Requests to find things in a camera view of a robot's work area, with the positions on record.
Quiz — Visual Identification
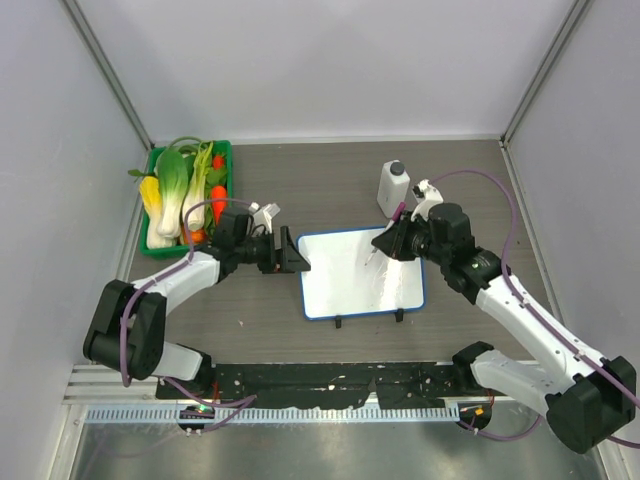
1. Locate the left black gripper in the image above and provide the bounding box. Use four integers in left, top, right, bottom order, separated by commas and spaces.
234, 226, 310, 274

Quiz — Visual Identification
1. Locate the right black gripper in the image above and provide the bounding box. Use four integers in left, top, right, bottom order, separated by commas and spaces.
373, 210, 450, 266

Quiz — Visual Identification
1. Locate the white marker pink cap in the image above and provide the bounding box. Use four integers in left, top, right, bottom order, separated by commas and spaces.
365, 202, 406, 266

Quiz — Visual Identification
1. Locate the blue framed whiteboard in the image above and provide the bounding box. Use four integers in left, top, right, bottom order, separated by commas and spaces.
297, 226, 427, 321

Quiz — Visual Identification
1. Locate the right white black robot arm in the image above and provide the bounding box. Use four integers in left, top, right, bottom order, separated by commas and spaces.
371, 203, 639, 453

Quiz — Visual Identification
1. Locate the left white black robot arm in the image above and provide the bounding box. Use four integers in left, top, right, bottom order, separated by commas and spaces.
83, 207, 311, 399

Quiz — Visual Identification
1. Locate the white bottle grey cap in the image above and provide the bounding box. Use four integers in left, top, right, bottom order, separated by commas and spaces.
377, 160, 410, 219

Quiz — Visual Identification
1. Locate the orange carrot toy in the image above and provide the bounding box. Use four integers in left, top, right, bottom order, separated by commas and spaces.
210, 185, 228, 225

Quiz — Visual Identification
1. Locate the pale green celery toy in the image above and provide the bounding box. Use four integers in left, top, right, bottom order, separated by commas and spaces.
182, 142, 213, 231

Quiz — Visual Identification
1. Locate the small red strawberry toy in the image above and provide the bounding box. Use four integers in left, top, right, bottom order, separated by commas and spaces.
212, 155, 225, 169

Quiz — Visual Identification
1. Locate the green plastic basket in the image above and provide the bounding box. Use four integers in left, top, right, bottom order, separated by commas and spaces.
129, 137, 233, 259

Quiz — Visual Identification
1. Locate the green bok choy toy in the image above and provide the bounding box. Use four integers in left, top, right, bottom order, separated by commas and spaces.
156, 148, 189, 238

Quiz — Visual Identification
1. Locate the yellow cabbage toy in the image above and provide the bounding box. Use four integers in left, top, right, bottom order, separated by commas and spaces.
139, 176, 162, 222

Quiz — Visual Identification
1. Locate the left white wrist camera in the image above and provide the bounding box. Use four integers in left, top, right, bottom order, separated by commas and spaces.
249, 202, 280, 233

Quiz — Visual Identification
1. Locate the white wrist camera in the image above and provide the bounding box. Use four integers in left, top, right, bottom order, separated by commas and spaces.
249, 202, 280, 233
411, 179, 444, 222

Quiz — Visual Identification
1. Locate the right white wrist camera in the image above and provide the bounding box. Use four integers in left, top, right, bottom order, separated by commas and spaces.
411, 179, 444, 222

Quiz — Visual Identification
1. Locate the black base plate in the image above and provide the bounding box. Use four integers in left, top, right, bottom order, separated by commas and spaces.
185, 362, 490, 410

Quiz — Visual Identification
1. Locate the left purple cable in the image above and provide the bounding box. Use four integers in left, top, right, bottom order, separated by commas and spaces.
119, 198, 261, 434

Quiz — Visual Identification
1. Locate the purple cable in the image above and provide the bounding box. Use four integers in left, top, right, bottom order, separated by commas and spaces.
429, 169, 640, 449
119, 198, 261, 434

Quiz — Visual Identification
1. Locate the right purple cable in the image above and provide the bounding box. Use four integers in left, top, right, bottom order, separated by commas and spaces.
429, 169, 640, 449

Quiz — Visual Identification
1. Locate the aluminium frame rail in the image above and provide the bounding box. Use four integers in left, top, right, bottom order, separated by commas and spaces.
62, 360, 551, 406

